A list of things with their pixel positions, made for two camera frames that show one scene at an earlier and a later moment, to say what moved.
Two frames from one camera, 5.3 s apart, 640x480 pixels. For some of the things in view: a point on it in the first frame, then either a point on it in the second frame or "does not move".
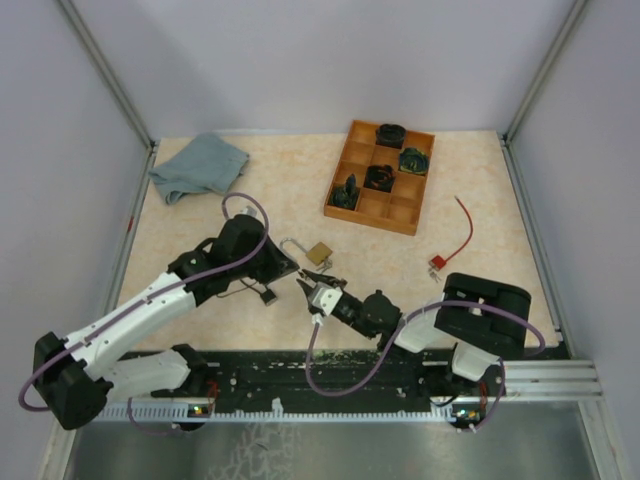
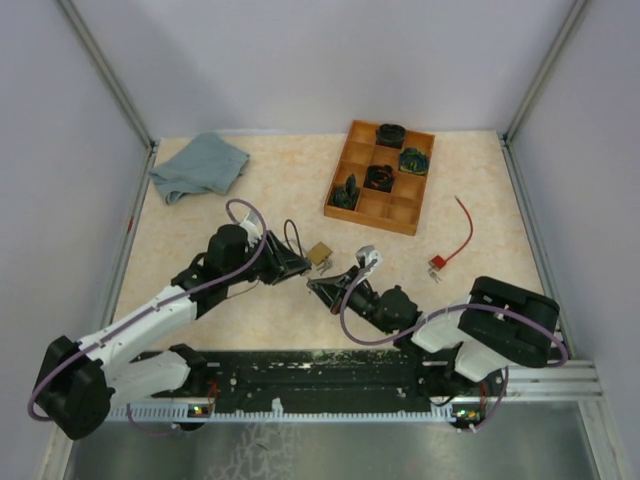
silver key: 327,264 does not move
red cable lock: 439,262 does not move
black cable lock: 267,295 to 297,236
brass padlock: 317,253 does not move
